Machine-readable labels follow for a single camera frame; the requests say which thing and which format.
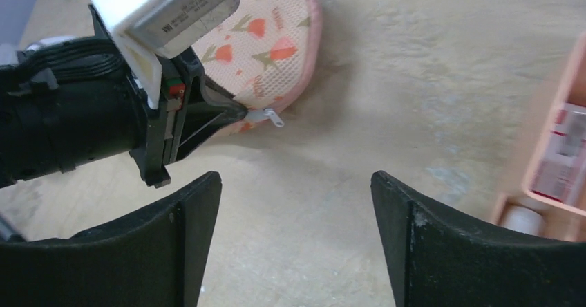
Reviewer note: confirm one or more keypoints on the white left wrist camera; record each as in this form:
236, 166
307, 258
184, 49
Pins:
147, 30

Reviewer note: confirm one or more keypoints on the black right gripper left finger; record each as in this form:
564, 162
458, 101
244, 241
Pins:
153, 256

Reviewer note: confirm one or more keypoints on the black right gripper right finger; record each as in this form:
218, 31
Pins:
439, 256

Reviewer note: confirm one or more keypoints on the orange plastic desk organizer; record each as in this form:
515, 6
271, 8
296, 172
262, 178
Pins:
542, 191

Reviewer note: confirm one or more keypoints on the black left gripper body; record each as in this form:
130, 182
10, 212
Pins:
192, 108

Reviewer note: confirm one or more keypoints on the floral mesh laundry bag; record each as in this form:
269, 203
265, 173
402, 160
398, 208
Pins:
264, 55

